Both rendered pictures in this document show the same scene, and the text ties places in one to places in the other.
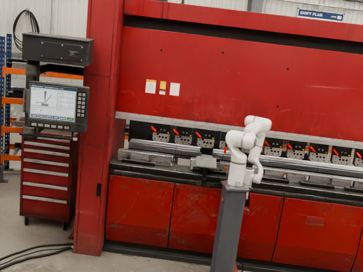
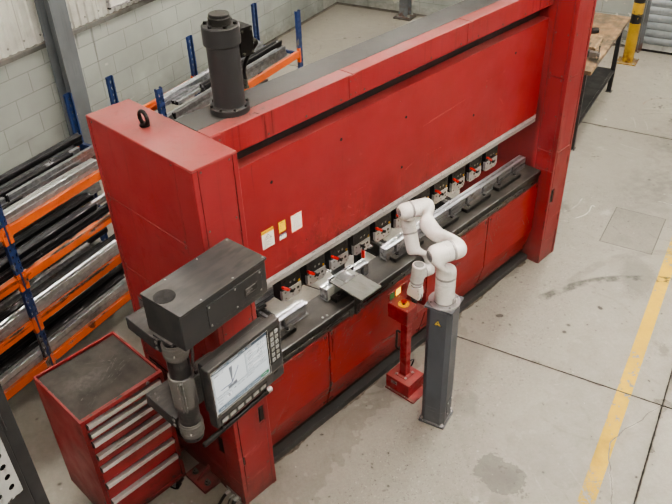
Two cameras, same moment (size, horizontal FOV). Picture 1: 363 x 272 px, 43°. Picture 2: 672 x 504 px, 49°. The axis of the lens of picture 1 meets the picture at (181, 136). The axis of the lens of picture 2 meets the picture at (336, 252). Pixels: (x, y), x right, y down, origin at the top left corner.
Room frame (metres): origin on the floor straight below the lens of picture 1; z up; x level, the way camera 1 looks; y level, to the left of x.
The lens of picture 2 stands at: (1.50, 2.46, 3.84)
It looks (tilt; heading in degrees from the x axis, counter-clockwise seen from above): 36 degrees down; 313
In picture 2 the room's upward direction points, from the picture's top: 2 degrees counter-clockwise
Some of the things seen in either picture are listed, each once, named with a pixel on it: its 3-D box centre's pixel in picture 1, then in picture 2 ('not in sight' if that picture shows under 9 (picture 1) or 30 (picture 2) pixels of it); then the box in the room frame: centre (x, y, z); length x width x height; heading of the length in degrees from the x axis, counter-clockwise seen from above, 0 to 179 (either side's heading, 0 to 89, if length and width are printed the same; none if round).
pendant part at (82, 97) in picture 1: (59, 106); (240, 367); (3.52, 0.97, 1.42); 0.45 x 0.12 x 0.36; 93
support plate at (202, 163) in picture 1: (206, 162); (355, 284); (3.87, -0.24, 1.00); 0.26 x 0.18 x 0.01; 178
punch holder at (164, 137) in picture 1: (161, 131); (286, 282); (4.03, 0.18, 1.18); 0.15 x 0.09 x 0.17; 88
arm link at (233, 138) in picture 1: (236, 146); (442, 261); (3.38, -0.42, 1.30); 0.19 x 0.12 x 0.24; 65
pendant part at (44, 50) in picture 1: (56, 90); (216, 349); (3.61, 1.02, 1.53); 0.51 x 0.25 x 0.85; 93
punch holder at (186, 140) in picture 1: (183, 134); (311, 267); (4.03, -0.02, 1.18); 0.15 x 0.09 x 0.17; 88
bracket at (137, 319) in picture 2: (59, 69); (178, 312); (3.79, 1.06, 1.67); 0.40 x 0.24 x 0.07; 88
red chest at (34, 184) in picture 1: (53, 175); (117, 436); (4.42, 1.24, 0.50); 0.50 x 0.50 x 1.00; 88
